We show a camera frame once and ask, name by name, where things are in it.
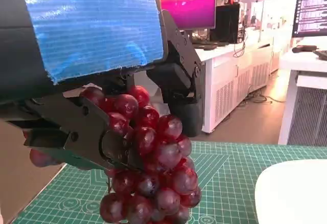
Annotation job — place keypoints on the green cutting mat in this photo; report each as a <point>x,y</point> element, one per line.
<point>230,170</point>

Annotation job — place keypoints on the black desk device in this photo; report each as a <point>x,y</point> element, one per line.
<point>304,48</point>

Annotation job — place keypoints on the black keyboard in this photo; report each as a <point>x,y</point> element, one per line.
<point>321,54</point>

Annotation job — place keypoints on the pink monitor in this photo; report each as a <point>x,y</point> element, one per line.
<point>191,6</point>

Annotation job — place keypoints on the white vented desk cabinet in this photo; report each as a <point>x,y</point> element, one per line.
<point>222,80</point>

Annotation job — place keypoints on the white plate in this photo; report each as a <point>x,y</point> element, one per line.
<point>293,196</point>

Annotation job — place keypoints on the monitor with text lines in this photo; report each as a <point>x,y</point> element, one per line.
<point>311,4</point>

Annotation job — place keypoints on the bare left hand blue tape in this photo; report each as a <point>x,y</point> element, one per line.
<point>89,29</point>

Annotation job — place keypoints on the red toy grape bunch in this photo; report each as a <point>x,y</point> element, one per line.
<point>163,152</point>

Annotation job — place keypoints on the white mesh-front cabinet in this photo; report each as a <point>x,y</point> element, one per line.
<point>288,63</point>

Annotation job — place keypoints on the black monitor back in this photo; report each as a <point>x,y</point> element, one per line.
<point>224,22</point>

